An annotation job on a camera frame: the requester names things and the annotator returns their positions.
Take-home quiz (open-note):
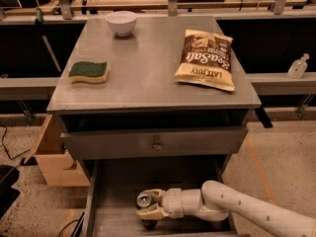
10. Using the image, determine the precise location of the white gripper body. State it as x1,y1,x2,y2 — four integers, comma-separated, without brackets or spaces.
161,188,184,219

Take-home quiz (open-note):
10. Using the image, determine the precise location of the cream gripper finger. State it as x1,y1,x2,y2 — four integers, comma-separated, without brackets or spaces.
140,189,165,202
137,203,168,220

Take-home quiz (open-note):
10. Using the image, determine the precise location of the green soda can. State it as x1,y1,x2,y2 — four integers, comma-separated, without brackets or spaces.
135,193,159,231

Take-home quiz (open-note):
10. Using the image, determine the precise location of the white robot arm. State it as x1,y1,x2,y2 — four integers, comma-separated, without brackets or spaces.
136,181,316,237

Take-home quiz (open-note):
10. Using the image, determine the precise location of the grey open middle drawer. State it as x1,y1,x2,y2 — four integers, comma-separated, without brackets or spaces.
83,156,237,237

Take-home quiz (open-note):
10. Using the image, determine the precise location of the grey top drawer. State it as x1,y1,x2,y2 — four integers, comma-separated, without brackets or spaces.
61,126,248,160

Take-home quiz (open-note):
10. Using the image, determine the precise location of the grey drawer cabinet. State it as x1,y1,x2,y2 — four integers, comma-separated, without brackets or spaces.
47,15,261,176

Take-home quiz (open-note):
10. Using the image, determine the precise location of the wooden box on floor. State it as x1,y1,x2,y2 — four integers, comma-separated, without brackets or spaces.
23,115,90,187

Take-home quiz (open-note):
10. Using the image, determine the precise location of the green yellow sponge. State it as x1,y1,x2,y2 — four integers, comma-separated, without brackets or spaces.
68,61,109,84

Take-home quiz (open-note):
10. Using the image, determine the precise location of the sea salt chips bag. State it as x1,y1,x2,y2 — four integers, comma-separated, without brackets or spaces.
174,30,235,92

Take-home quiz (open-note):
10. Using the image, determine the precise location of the black object at left edge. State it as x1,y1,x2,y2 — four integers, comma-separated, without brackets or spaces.
0,165,20,218

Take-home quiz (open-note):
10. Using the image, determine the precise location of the white ceramic bowl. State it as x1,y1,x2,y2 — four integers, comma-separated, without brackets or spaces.
106,11,137,37

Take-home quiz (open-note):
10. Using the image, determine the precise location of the clear soap dispenser bottle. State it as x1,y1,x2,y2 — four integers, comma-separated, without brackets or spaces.
288,53,309,79

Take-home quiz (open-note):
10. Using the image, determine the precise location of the black floor cable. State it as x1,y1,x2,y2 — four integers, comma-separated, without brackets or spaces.
0,125,32,161

